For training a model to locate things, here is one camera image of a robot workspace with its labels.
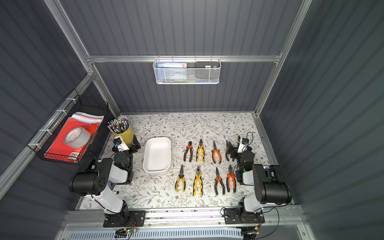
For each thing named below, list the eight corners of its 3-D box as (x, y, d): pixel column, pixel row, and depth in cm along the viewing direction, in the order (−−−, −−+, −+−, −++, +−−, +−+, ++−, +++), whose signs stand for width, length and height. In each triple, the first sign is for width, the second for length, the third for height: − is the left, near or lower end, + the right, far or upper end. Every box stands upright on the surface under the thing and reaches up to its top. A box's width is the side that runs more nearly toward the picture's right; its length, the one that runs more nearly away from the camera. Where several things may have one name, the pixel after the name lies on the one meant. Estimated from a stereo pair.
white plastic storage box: (141, 175, 90) (138, 170, 85) (149, 142, 105) (146, 137, 100) (170, 175, 90) (169, 170, 85) (174, 142, 105) (173, 137, 100)
